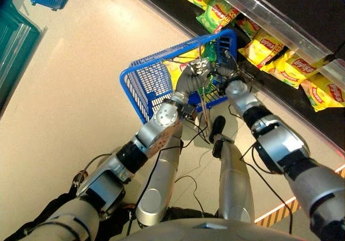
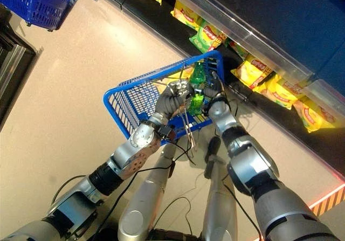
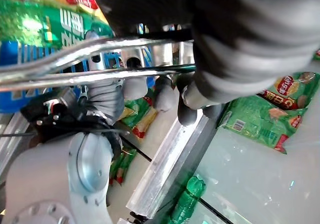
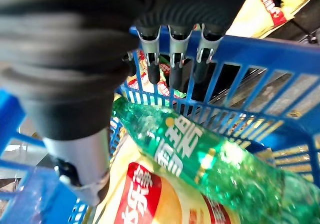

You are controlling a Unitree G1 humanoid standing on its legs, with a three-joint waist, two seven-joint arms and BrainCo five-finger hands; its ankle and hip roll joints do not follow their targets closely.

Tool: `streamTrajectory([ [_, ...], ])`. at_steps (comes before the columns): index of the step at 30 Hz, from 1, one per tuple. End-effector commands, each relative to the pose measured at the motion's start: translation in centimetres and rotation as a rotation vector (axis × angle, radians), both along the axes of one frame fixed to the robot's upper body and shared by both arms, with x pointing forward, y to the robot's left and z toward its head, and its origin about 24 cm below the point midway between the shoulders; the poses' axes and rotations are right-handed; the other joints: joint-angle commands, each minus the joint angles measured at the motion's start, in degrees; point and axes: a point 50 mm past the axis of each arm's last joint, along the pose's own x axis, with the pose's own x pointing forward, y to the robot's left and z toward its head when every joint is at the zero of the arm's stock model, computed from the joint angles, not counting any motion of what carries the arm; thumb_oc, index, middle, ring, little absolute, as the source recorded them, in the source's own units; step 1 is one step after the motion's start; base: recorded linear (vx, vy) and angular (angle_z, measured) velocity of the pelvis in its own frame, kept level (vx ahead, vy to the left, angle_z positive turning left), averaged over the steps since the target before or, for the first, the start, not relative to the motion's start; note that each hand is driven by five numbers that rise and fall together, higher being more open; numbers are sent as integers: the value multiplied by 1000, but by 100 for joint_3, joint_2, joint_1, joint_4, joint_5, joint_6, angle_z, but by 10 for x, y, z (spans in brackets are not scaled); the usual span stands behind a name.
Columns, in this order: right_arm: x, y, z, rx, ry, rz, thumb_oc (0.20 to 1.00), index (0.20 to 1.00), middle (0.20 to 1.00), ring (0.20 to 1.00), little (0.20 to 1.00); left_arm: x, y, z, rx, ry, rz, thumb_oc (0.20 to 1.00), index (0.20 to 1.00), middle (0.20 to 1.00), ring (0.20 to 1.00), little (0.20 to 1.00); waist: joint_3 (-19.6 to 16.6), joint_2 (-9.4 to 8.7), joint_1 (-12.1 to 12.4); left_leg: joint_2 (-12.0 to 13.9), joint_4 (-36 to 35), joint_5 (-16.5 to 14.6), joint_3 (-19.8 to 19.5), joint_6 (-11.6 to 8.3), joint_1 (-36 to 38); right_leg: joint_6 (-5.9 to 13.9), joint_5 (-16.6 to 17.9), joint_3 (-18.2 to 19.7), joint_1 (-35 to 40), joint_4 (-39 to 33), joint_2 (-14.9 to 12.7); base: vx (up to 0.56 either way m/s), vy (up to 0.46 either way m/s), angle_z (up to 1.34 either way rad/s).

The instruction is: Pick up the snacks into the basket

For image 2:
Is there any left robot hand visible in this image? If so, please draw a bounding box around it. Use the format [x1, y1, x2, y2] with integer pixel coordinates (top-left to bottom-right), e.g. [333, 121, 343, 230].
[154, 80, 195, 123]

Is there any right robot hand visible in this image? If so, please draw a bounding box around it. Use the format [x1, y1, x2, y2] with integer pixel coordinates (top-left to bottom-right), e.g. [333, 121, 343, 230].
[203, 72, 226, 106]

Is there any green snack bag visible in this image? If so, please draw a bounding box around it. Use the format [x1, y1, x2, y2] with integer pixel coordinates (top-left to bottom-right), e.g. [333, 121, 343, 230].
[188, 61, 209, 116]

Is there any blue plastic shopping basket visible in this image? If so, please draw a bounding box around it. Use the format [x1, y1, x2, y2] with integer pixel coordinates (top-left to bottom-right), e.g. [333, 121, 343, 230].
[0, 0, 81, 33]

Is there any yellow green chip bag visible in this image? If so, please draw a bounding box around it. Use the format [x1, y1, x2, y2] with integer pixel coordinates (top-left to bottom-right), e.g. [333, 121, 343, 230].
[228, 39, 249, 60]

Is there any dark right robot foot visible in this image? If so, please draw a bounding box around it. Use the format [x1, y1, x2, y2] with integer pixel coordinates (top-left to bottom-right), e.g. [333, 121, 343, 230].
[204, 136, 222, 180]

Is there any silver left robot leg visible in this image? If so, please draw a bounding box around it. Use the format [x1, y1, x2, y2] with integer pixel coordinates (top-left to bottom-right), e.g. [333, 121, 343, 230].
[118, 143, 178, 241]

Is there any silver robot leg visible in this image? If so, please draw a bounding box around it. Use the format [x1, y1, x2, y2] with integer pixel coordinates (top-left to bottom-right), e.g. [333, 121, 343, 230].
[201, 154, 239, 241]
[118, 143, 178, 241]

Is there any silver right robot leg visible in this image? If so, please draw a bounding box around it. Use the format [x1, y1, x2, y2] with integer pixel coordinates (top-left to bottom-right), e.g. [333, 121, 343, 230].
[201, 154, 239, 241]

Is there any dark metal cabinet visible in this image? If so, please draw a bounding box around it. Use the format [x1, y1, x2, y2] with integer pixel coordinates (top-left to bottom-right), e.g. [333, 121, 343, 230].
[0, 3, 44, 132]

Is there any orange black hazard tape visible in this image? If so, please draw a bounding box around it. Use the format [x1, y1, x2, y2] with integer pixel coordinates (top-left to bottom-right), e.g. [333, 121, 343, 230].
[308, 183, 345, 217]

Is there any blue wire shopping basket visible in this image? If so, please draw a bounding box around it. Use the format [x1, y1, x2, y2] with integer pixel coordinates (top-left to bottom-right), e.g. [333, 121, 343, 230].
[103, 50, 224, 147]

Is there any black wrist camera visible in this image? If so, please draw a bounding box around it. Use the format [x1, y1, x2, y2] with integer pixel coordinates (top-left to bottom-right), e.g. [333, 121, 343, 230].
[157, 125, 176, 141]

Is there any metal wire basket handle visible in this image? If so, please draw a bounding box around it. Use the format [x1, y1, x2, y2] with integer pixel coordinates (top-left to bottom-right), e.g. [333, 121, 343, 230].
[181, 105, 199, 152]

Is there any black cable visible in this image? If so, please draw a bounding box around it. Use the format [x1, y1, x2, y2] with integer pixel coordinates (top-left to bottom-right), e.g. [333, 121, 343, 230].
[153, 196, 194, 237]
[50, 174, 91, 212]
[222, 178, 264, 241]
[91, 133, 194, 241]

